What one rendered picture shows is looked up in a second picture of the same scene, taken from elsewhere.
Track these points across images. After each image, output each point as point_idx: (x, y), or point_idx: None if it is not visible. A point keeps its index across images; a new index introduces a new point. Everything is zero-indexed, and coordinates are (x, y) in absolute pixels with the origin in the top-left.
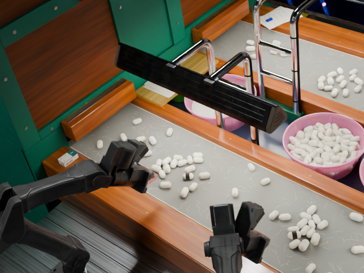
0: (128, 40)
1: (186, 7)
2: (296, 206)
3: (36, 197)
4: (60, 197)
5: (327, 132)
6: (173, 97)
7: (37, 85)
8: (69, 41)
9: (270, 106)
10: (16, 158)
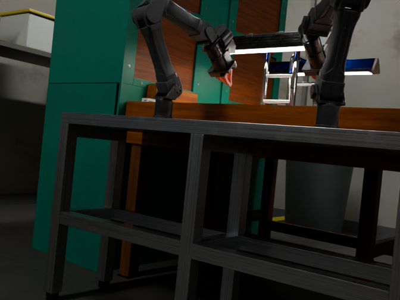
0: (199, 72)
1: (231, 88)
2: None
3: (174, 6)
4: (184, 23)
5: None
6: None
7: (145, 47)
8: (171, 39)
9: None
10: (104, 101)
